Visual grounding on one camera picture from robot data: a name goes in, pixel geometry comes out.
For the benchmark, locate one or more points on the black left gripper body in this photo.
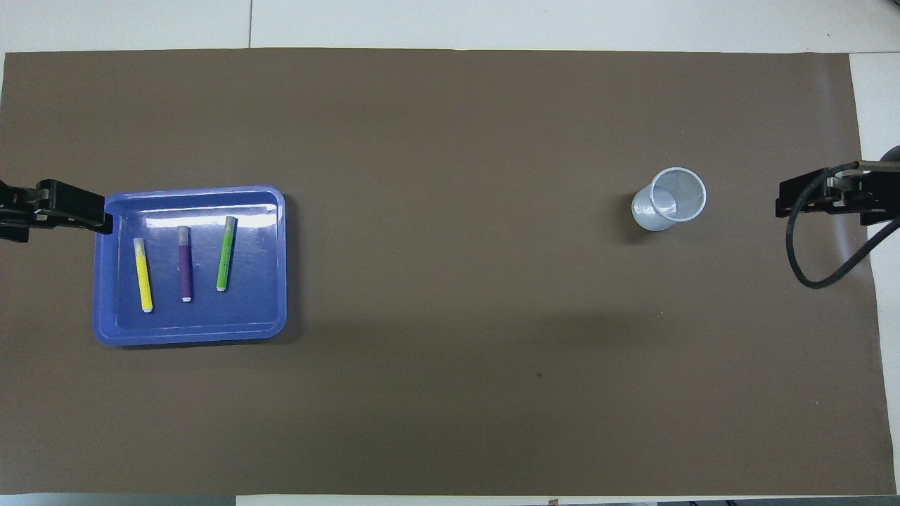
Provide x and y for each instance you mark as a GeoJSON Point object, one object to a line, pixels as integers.
{"type": "Point", "coordinates": [15, 211]}

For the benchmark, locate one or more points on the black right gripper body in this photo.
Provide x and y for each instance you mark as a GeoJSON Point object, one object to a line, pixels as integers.
{"type": "Point", "coordinates": [875, 193]}

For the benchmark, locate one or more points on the yellow marker pen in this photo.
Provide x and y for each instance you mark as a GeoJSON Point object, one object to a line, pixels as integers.
{"type": "Point", "coordinates": [143, 277]}

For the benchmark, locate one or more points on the purple marker pen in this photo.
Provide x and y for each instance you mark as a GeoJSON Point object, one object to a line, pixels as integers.
{"type": "Point", "coordinates": [185, 270]}

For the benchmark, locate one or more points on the green marker pen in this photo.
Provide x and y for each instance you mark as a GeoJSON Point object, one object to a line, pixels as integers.
{"type": "Point", "coordinates": [225, 256]}

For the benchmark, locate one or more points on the translucent plastic cup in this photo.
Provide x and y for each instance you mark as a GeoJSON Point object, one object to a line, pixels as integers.
{"type": "Point", "coordinates": [650, 214]}

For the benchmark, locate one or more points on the blue plastic tray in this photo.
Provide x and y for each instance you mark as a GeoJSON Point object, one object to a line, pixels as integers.
{"type": "Point", "coordinates": [211, 316]}

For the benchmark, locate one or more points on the brown table mat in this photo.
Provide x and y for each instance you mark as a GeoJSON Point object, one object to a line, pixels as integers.
{"type": "Point", "coordinates": [450, 351]}

